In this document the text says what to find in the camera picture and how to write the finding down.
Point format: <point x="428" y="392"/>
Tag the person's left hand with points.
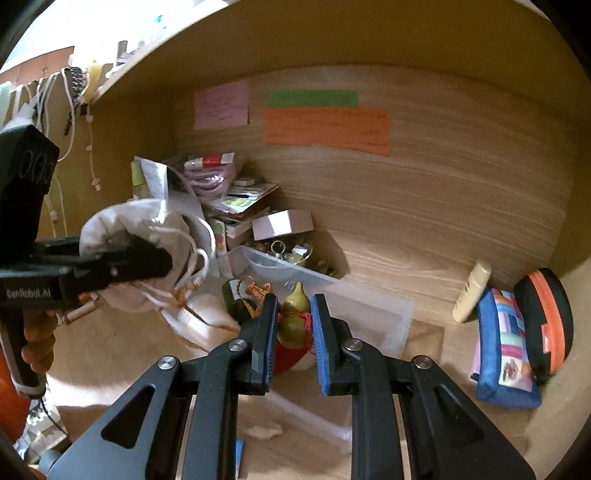
<point x="39" y="341"/>

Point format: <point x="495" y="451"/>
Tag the white marker pen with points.
<point x="81" y="311"/>

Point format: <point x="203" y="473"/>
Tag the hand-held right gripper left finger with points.
<point x="269" y="344"/>

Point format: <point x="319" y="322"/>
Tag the cream tube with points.
<point x="472" y="290"/>

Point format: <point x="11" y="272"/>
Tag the black orange round case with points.
<point x="547" y="318"/>

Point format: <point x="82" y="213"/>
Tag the orange sticky note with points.
<point x="325" y="131"/>

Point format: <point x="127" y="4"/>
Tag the clear bowl of trinkets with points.
<point x="284" y="251"/>

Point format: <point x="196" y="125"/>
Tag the green gourd ornament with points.
<point x="294" y="314"/>

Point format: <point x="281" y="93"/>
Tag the clear plastic storage box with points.
<point x="360" y="314"/>

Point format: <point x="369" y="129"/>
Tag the red white tube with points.
<point x="210" y="161"/>

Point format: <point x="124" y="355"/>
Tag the blue patchwork pencil case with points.
<point x="505" y="350"/>

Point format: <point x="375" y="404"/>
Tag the dark green bottle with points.
<point x="238" y="300"/>

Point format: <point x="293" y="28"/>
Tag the wooden desk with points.
<point x="427" y="355"/>

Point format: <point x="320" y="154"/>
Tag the pink sticky note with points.
<point x="221" y="104"/>

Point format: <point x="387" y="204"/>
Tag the green sticky note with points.
<point x="311" y="98"/>

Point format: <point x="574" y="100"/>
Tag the stack of books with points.
<point x="242" y="198"/>

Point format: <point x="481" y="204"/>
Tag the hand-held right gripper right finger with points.
<point x="321" y="344"/>

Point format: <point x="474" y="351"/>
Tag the small white box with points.
<point x="281" y="224"/>

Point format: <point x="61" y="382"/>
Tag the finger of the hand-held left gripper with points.
<point x="138" y="263"/>
<point x="69" y="247"/>

